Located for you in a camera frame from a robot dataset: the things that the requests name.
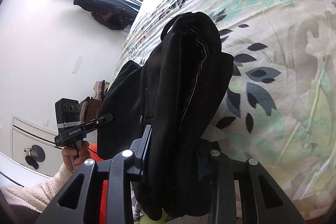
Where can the orange fluffy rug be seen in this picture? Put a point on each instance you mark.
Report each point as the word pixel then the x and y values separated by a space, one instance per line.
pixel 94 155

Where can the person's left hand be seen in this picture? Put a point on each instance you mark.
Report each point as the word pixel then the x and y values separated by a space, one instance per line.
pixel 73 158

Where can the cream fleece sleeve forearm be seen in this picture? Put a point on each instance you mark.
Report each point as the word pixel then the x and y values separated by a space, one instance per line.
pixel 38 197

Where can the brown wooden furniture with clothes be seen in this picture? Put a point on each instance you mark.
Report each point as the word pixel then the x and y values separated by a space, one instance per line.
pixel 90 107

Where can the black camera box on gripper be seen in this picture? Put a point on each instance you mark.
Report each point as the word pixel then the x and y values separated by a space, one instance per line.
pixel 67 113

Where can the white wall switch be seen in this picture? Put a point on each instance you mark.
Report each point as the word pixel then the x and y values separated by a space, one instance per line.
pixel 77 65

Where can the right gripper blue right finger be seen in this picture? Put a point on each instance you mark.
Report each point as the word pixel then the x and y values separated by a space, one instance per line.
pixel 207 166

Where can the floral bed cover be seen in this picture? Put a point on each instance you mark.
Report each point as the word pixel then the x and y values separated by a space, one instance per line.
pixel 280 104

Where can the black pants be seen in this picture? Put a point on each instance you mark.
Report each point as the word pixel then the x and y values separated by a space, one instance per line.
pixel 177 91

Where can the white drawer cabinet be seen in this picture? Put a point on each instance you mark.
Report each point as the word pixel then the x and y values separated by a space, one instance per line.
pixel 33 146

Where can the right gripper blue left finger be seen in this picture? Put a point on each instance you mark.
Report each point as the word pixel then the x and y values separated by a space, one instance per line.
pixel 140 147

